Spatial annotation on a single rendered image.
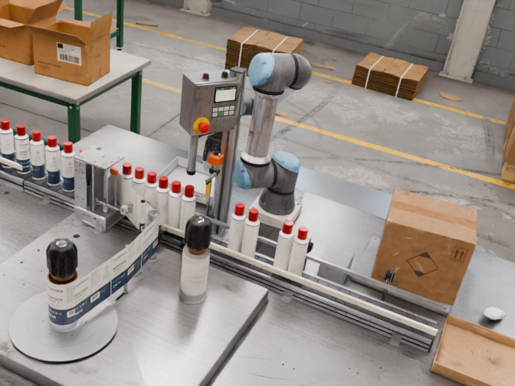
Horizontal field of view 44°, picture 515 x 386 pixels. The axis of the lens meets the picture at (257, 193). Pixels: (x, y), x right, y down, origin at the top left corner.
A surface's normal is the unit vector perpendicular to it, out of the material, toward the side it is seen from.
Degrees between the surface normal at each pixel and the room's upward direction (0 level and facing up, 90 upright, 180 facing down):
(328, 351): 0
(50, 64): 89
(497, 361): 0
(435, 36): 90
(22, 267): 0
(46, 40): 91
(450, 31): 90
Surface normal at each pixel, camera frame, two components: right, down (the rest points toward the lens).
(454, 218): 0.13, -0.85
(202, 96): 0.50, 0.51
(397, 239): -0.29, 0.47
